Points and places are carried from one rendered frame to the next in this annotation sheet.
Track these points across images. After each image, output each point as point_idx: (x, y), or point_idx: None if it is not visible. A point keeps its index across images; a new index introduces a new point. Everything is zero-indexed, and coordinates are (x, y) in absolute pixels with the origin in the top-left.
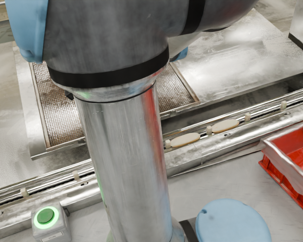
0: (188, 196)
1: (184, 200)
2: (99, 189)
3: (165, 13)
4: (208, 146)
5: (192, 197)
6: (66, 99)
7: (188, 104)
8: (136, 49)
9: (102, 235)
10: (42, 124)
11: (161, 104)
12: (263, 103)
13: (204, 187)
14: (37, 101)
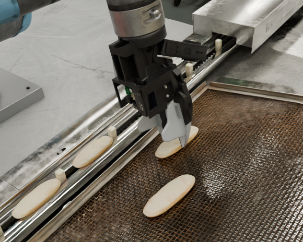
0: (15, 152)
1: (18, 147)
2: (112, 96)
3: None
4: None
5: (9, 153)
6: (271, 127)
7: (44, 239)
8: None
9: (90, 93)
10: (250, 92)
11: (100, 213)
12: None
13: None
14: None
